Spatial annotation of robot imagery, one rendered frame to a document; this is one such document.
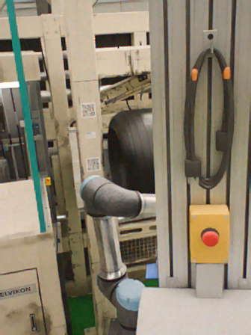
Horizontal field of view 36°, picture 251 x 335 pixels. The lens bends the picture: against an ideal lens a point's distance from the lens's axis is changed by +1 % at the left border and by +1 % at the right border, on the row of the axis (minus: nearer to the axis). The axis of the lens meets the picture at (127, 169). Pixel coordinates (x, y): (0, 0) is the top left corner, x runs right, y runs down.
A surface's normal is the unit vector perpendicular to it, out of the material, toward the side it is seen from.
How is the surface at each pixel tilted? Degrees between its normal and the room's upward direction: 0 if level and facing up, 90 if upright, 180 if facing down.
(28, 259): 90
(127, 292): 7
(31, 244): 90
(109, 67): 90
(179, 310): 0
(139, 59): 90
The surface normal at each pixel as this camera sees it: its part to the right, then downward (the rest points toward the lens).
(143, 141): 0.18, -0.31
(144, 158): 0.22, -0.02
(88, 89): 0.25, 0.30
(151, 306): -0.06, -0.94
